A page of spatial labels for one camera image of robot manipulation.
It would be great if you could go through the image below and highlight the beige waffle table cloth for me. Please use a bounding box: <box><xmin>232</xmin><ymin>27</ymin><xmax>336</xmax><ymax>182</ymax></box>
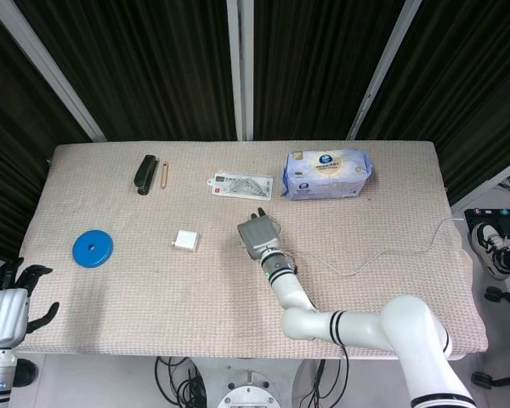
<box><xmin>14</xmin><ymin>139</ymin><xmax>490</xmax><ymax>362</ymax></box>

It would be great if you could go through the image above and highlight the white black sneaker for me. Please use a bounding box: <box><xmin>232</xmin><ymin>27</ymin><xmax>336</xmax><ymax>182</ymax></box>
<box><xmin>469</xmin><ymin>222</ymin><xmax>510</xmax><ymax>281</ymax></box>

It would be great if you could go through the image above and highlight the black curtain panel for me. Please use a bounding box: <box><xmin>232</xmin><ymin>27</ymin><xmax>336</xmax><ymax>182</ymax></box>
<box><xmin>252</xmin><ymin>0</ymin><xmax>407</xmax><ymax>141</ymax></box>
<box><xmin>0</xmin><ymin>0</ymin><xmax>93</xmax><ymax>261</ymax></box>
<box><xmin>363</xmin><ymin>0</ymin><xmax>510</xmax><ymax>206</ymax></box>
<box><xmin>14</xmin><ymin>0</ymin><xmax>240</xmax><ymax>142</ymax></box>

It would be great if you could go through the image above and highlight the black electronic device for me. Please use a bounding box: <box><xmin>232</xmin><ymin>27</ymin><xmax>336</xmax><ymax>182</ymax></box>
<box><xmin>462</xmin><ymin>207</ymin><xmax>510</xmax><ymax>240</ymax></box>

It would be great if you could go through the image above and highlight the purple tissue pack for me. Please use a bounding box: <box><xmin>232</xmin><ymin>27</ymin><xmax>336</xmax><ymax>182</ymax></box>
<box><xmin>278</xmin><ymin>147</ymin><xmax>375</xmax><ymax>201</ymax></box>

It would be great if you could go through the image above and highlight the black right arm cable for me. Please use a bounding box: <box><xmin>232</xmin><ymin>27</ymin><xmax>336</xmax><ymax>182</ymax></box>
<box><xmin>337</xmin><ymin>343</ymin><xmax>351</xmax><ymax>408</ymax></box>

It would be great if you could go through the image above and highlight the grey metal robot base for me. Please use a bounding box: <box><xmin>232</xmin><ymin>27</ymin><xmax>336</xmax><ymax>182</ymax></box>
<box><xmin>216</xmin><ymin>369</ymin><xmax>284</xmax><ymax>408</ymax></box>

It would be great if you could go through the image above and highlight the clear packaged flat item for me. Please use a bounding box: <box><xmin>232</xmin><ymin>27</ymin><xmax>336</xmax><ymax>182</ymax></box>
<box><xmin>205</xmin><ymin>171</ymin><xmax>275</xmax><ymax>201</ymax></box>

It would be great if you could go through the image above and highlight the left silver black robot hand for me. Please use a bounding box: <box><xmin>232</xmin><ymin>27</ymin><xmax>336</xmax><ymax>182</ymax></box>
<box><xmin>0</xmin><ymin>258</ymin><xmax>61</xmax><ymax>350</ymax></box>

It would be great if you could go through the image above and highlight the white square adapter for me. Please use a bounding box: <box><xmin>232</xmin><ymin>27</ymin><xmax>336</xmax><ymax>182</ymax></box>
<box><xmin>168</xmin><ymin>229</ymin><xmax>201</xmax><ymax>253</ymax></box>

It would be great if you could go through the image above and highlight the black stapler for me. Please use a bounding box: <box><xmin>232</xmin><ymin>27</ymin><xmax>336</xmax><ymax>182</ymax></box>
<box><xmin>132</xmin><ymin>155</ymin><xmax>159</xmax><ymax>196</ymax></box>

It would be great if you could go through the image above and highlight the white frame post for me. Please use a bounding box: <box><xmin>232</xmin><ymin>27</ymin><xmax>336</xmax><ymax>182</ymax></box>
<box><xmin>225</xmin><ymin>0</ymin><xmax>255</xmax><ymax>142</ymax></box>
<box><xmin>445</xmin><ymin>151</ymin><xmax>510</xmax><ymax>210</ymax></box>
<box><xmin>345</xmin><ymin>0</ymin><xmax>422</xmax><ymax>141</ymax></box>
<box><xmin>0</xmin><ymin>0</ymin><xmax>108</xmax><ymax>144</ymax></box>

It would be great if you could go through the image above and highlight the black wheeled chair base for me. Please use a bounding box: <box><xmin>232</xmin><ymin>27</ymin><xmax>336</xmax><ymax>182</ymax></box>
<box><xmin>470</xmin><ymin>286</ymin><xmax>510</xmax><ymax>390</ymax></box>

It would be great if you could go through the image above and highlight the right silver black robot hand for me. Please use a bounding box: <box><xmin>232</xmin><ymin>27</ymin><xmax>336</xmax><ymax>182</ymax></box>
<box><xmin>236</xmin><ymin>207</ymin><xmax>281</xmax><ymax>260</ymax></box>

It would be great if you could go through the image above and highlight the blue round disc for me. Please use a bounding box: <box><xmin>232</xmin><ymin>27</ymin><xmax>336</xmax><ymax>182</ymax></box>
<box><xmin>71</xmin><ymin>229</ymin><xmax>116</xmax><ymax>269</ymax></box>

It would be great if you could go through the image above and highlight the white USB cable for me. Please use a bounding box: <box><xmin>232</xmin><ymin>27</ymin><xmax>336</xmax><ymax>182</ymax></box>
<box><xmin>236</xmin><ymin>214</ymin><xmax>465</xmax><ymax>277</ymax></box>

